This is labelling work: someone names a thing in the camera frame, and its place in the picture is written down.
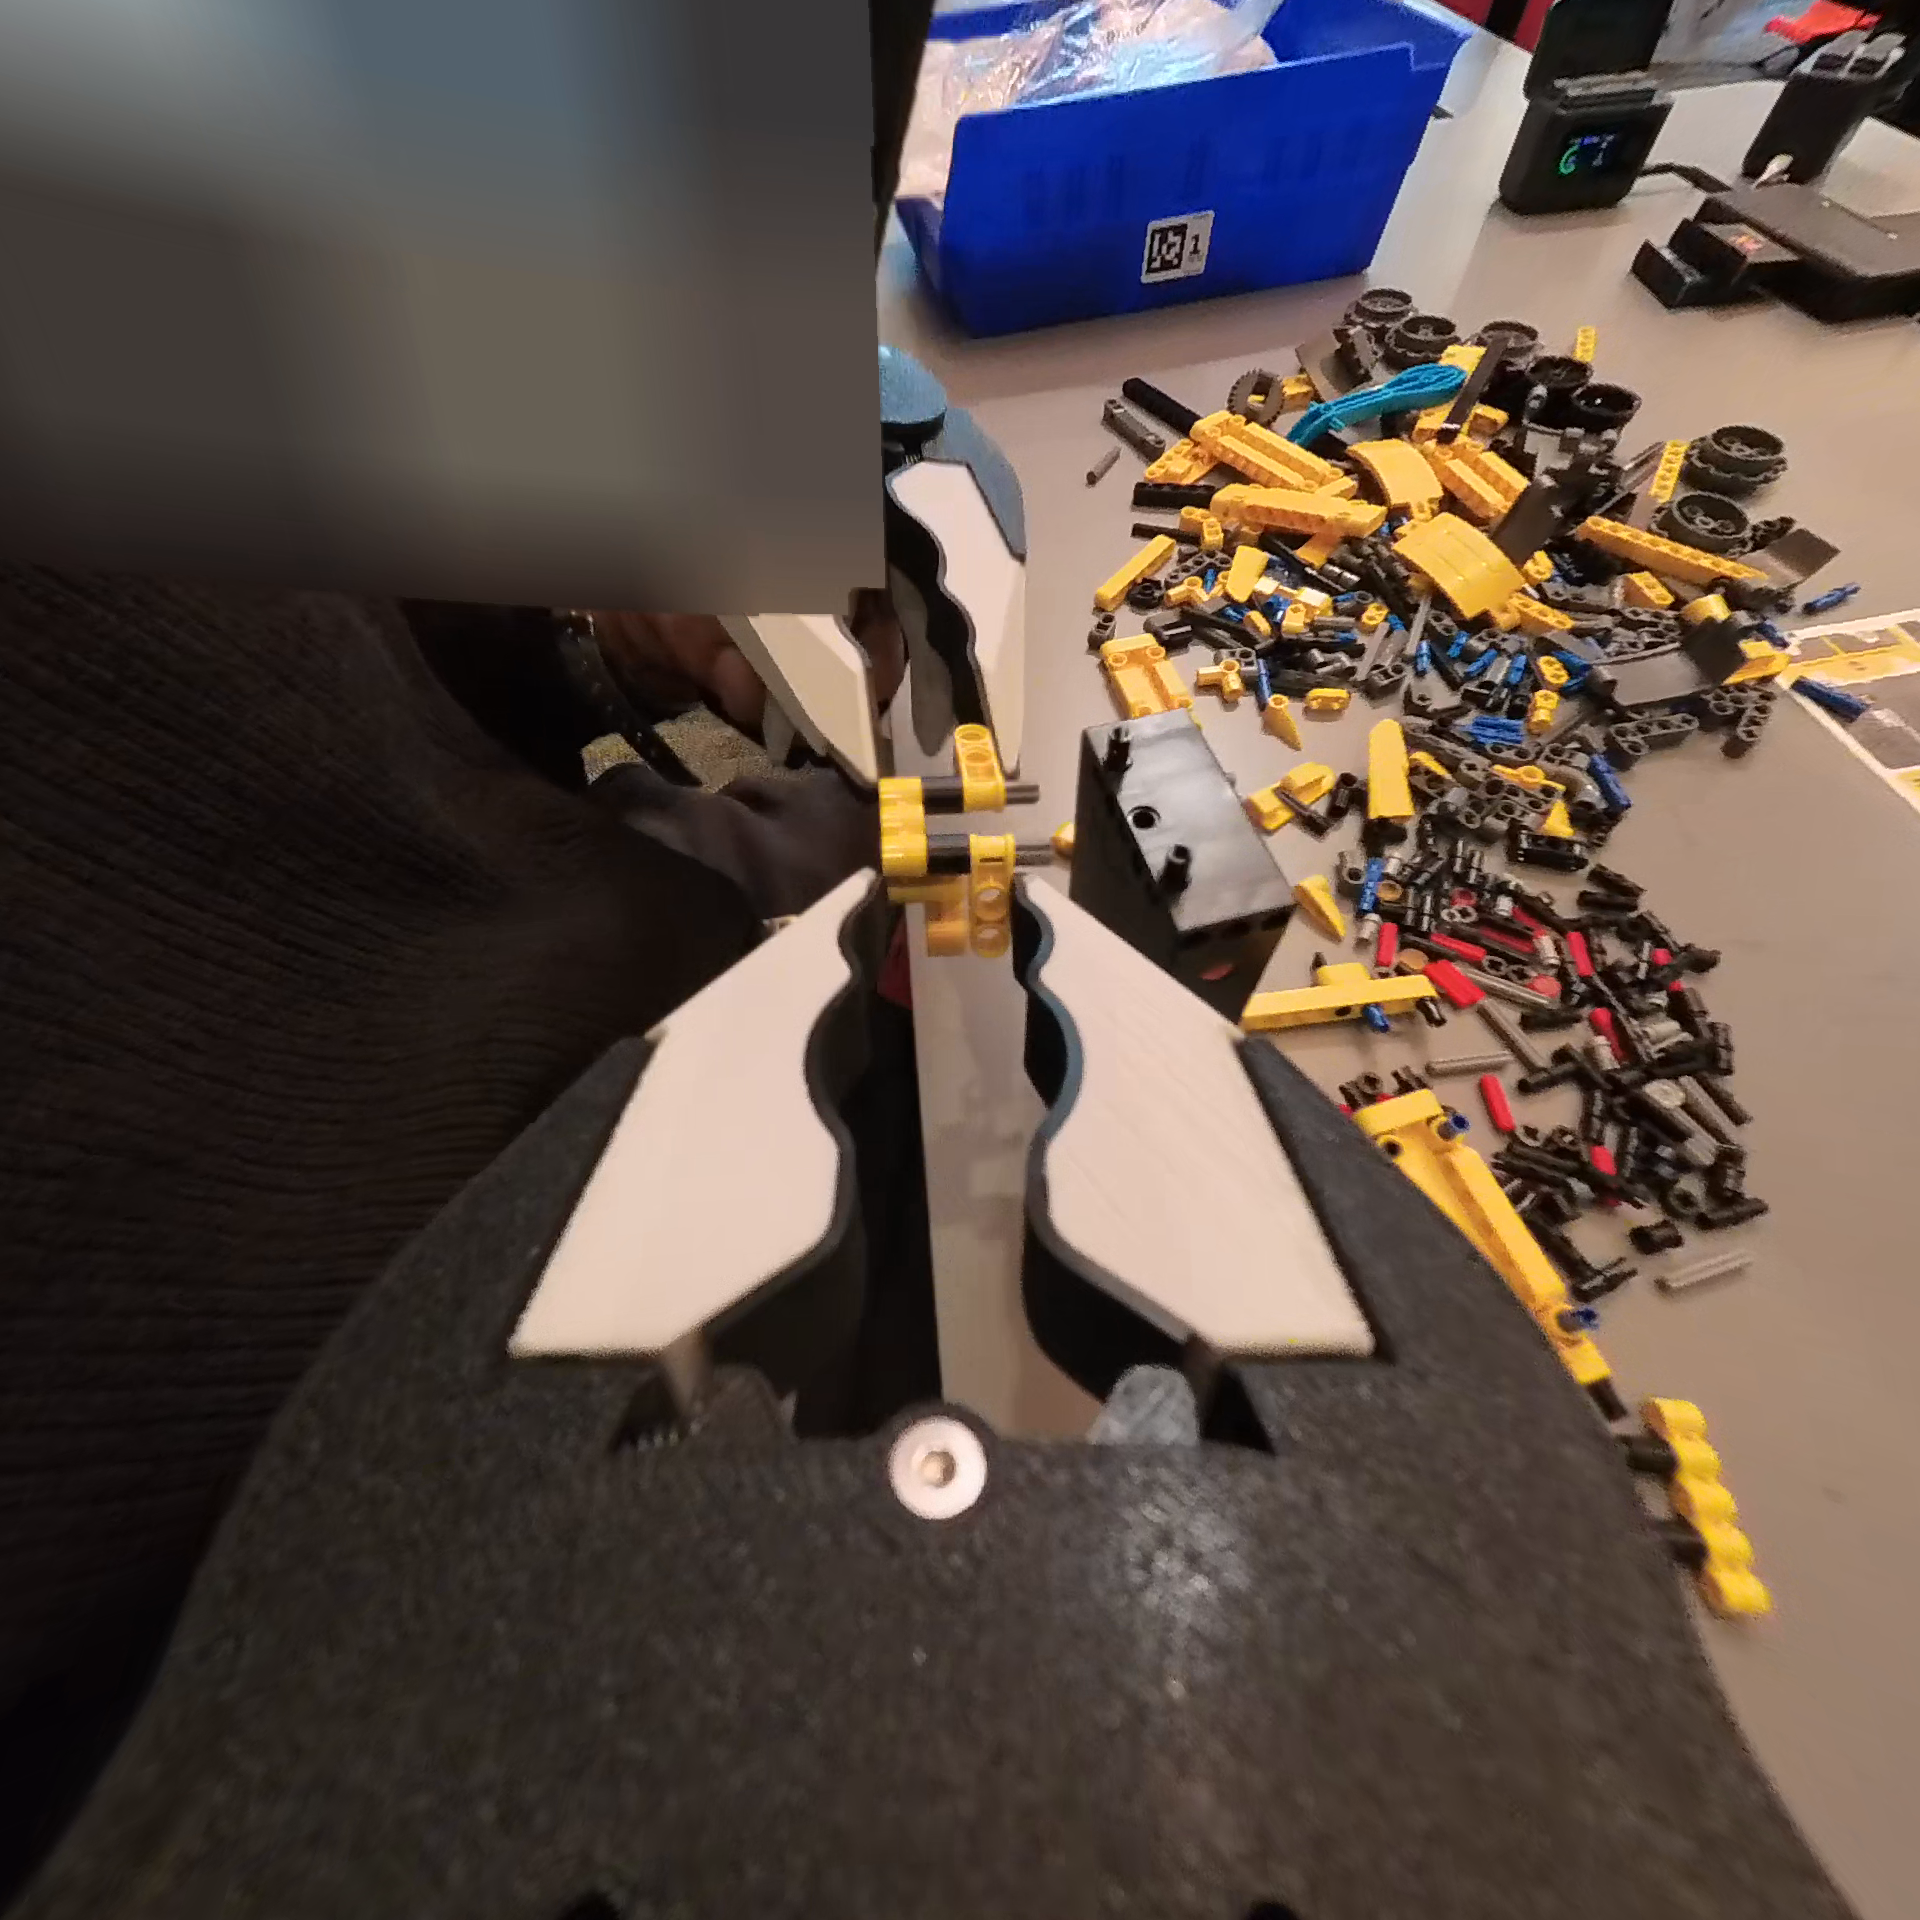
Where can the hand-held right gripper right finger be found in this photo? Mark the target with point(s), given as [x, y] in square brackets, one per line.
[1202, 1184]

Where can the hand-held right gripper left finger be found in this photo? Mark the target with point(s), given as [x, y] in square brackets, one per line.
[706, 1171]

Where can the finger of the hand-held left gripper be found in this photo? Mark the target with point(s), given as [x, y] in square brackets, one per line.
[991, 600]
[819, 675]

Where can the yellow short toy beam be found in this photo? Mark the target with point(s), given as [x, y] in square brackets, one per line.
[974, 750]
[993, 869]

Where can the black toy pin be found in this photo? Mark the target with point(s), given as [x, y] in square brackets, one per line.
[950, 857]
[943, 792]

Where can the yellow toy connector block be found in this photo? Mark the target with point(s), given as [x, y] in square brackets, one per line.
[902, 840]

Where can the person's left forearm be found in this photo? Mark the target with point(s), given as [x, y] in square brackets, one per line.
[706, 840]

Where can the person's left hand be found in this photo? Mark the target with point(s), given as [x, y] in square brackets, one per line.
[675, 651]

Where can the blue storage bin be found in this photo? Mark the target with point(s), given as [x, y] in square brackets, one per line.
[1051, 225]

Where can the yellow angled toy beam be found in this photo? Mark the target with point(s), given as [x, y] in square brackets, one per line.
[1335, 996]

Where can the black toy battery box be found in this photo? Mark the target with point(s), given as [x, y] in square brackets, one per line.
[1172, 840]

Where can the clear plastic bag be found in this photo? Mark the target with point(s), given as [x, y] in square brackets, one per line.
[1079, 44]

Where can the pile of toy building pieces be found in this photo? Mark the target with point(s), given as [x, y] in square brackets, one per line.
[1425, 600]

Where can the person's torso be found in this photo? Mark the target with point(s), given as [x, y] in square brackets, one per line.
[271, 974]

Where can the yellow connector with black pins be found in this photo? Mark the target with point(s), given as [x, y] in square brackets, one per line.
[1705, 1500]

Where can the black case with green display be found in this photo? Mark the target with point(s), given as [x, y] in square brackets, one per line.
[1583, 158]

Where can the yellow printed instruction sheet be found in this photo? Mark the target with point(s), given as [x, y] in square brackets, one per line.
[1861, 682]

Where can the black charging dock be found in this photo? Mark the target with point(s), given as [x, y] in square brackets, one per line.
[1787, 248]

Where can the black device stand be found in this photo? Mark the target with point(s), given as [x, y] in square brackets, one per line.
[1823, 106]

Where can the yellow toy frame assembly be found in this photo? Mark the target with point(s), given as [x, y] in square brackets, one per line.
[1478, 1184]

